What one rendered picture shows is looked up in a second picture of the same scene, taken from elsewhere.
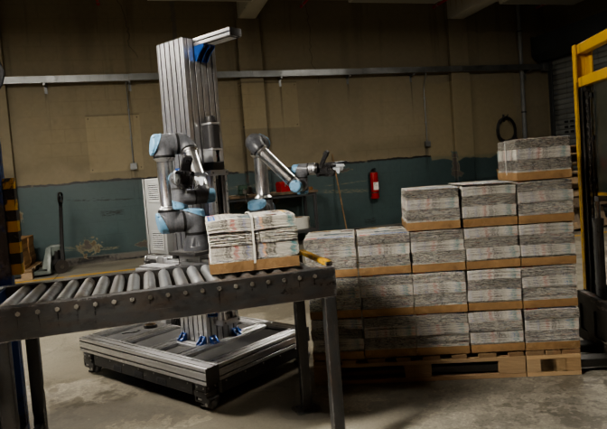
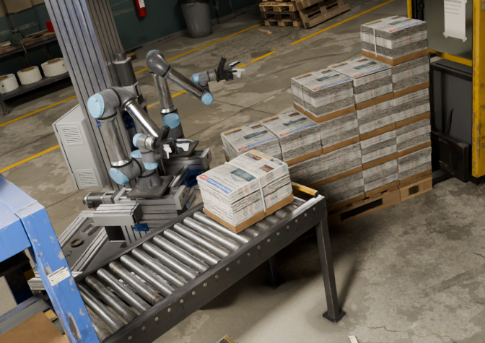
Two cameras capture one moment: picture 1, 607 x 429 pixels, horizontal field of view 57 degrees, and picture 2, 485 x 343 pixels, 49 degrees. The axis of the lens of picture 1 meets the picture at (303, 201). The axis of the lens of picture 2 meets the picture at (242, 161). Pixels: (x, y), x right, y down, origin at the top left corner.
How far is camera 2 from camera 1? 1.51 m
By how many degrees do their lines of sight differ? 30
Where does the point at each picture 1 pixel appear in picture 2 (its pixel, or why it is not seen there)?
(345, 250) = (272, 151)
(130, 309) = (205, 292)
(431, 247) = (335, 131)
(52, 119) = not seen: outside the picture
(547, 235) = (412, 101)
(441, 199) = (340, 92)
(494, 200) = (377, 84)
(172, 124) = (81, 67)
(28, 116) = not seen: outside the picture
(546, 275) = (411, 130)
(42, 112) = not seen: outside the picture
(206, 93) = (107, 28)
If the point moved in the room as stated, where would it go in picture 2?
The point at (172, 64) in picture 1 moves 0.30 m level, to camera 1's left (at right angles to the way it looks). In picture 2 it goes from (68, 6) to (11, 19)
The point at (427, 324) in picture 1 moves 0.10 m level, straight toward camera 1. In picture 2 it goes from (335, 188) to (341, 194)
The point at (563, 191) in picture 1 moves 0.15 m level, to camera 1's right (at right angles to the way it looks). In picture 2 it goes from (422, 66) to (439, 60)
